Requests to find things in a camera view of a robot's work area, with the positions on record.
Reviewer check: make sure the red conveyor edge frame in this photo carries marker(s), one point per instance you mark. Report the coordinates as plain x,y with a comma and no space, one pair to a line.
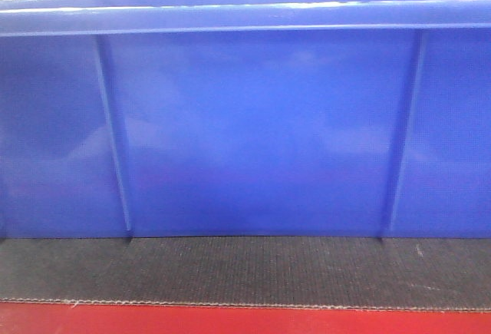
98,318

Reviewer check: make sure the large blue plastic bin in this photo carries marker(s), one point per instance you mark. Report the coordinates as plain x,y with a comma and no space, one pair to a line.
139,118

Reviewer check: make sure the dark conveyor belt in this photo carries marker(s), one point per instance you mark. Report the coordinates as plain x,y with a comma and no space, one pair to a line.
251,271

